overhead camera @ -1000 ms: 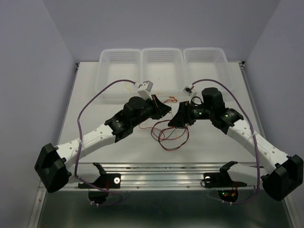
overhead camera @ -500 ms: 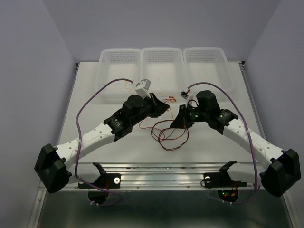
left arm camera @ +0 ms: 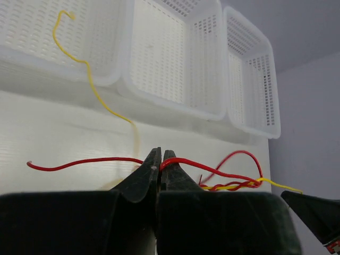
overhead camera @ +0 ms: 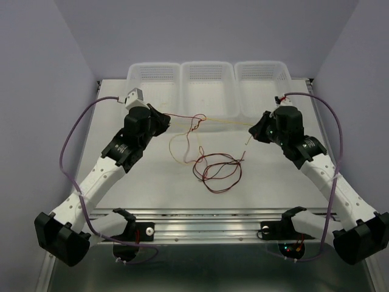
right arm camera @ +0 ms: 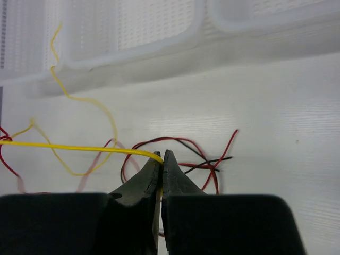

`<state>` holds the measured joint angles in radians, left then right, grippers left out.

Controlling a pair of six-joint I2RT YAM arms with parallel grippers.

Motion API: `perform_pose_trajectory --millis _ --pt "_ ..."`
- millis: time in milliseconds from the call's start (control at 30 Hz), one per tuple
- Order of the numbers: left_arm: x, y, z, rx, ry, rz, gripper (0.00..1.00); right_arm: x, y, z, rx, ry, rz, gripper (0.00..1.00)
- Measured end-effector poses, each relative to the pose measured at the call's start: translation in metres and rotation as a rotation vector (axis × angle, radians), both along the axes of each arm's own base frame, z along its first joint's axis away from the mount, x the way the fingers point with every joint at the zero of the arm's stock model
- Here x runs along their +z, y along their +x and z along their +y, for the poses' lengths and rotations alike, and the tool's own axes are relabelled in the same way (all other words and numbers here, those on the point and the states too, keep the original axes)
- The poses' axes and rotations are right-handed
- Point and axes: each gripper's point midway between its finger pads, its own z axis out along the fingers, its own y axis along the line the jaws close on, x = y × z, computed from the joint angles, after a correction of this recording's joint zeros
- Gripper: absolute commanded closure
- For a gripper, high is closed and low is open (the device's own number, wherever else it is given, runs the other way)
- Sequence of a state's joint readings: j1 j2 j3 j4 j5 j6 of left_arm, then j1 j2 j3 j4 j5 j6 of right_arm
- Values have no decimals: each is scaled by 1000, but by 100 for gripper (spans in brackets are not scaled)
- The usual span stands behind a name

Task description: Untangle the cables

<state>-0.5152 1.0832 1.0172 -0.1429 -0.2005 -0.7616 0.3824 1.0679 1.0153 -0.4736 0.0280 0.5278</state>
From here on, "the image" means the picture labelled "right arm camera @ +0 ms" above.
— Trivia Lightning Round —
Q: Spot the left white plastic basket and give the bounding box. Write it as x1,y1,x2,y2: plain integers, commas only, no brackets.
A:
1,1,64,86

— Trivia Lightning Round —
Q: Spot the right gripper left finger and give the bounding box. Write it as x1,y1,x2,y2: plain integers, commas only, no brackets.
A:
1,159,162,254

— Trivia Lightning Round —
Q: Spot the right white plastic basket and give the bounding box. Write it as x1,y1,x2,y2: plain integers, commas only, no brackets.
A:
207,1,339,36

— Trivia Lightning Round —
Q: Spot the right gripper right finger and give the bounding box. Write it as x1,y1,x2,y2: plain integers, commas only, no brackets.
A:
161,150,305,254

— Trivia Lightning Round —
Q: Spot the middle white plastic basket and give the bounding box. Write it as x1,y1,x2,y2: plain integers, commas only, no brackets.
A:
62,1,205,69

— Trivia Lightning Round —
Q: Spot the white plastic basket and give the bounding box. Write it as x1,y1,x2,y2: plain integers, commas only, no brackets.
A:
1,1,64,86
207,1,339,36
62,1,205,69

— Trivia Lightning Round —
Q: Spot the yellow wire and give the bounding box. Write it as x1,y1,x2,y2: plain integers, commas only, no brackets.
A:
0,22,164,197

